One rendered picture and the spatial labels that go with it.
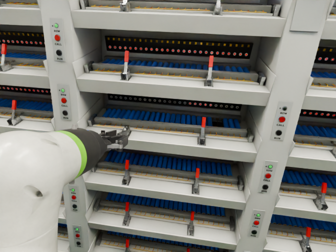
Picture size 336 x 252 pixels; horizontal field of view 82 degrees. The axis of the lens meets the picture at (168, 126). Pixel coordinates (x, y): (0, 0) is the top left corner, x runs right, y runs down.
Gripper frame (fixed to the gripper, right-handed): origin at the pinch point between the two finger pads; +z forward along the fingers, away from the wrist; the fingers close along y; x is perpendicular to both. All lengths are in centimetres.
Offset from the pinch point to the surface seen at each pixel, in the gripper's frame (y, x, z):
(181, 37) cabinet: 16.1, 37.1, 18.8
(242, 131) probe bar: 40.9, 4.1, 12.6
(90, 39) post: -15.8, 32.2, 10.9
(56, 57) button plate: -21.7, 22.8, 1.2
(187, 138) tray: 21.8, -0.1, 10.0
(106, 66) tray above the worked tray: -8.2, 22.6, 8.3
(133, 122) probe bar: 1.5, 3.5, 11.9
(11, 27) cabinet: -55, 38, 19
